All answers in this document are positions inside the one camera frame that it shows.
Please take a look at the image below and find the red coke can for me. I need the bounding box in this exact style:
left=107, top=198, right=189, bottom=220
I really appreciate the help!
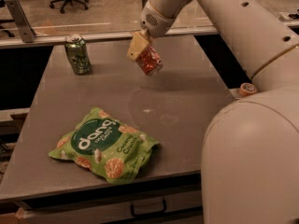
left=136, top=46, right=164, bottom=76

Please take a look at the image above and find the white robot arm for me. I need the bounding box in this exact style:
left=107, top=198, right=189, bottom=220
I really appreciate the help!
left=128, top=0, right=299, bottom=224

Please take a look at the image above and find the black drawer handle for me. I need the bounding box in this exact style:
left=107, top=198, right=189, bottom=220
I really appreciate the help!
left=130, top=199, right=167, bottom=218

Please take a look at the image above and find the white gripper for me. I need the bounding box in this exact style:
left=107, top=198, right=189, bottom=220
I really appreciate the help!
left=127, top=0, right=175, bottom=61

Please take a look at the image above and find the left metal bracket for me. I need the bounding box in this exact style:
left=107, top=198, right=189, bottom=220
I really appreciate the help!
left=5, top=0, right=36, bottom=43

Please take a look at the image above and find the green dang chips bag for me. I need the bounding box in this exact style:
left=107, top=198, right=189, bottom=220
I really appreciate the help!
left=49, top=107, right=158, bottom=185

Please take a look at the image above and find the orange tape roll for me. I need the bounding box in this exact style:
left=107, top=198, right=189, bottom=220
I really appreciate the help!
left=239, top=83, right=257, bottom=96

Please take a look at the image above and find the green soda can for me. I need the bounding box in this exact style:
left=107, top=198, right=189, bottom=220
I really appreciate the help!
left=64, top=35, right=92, bottom=75

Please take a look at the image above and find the grey cabinet drawer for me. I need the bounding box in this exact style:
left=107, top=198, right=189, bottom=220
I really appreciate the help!
left=16, top=191, right=204, bottom=224

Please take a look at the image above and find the metal rail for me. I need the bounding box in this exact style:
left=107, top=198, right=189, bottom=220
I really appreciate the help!
left=0, top=25, right=219, bottom=49

